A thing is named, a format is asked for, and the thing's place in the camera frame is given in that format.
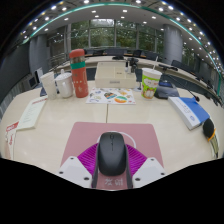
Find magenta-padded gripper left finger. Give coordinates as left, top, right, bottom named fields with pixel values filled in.
left=58, top=143, right=100, bottom=190

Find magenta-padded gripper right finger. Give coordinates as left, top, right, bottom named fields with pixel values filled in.
left=125, top=143, right=167, bottom=190

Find black computer mouse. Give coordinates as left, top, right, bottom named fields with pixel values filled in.
left=96, top=131, right=128, bottom=177

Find pink mouse pad with drawing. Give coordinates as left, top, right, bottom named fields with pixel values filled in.
left=59, top=121, right=165, bottom=191

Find blue and white book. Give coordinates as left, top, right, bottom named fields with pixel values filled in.
left=167, top=96, right=211, bottom=131

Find white booklet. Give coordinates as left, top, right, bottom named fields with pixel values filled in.
left=16, top=95, right=49, bottom=131

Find red and white leaflet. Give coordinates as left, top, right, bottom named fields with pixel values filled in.
left=4, top=121, right=20, bottom=159

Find handheld microphone with black foam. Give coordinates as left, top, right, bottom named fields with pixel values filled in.
left=202, top=117, right=221, bottom=159

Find dark gooseneck conference microphone unit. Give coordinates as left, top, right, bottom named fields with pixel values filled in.
left=39, top=86, right=49, bottom=98
left=154, top=74, right=201, bottom=103

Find colourful sticker sheet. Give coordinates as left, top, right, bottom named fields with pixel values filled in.
left=85, top=87, right=137, bottom=106

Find printed paper cup with straw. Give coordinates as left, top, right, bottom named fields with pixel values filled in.
left=140, top=63, right=163, bottom=100

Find white lidded mug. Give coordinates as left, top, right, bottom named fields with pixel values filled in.
left=54, top=68, right=74, bottom=99

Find red thermos bottle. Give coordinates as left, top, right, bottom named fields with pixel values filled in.
left=69, top=48, right=90, bottom=99

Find cream cardboard box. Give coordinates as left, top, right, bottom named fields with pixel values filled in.
left=94, top=61, right=138, bottom=89

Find curved beige conference desk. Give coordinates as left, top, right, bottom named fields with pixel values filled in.
left=54, top=54, right=223, bottom=101

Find dark office chairs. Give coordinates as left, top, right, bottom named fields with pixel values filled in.
left=83, top=48, right=221, bottom=98

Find ceiling lights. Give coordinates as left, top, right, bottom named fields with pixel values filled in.
left=19, top=0, right=224, bottom=78

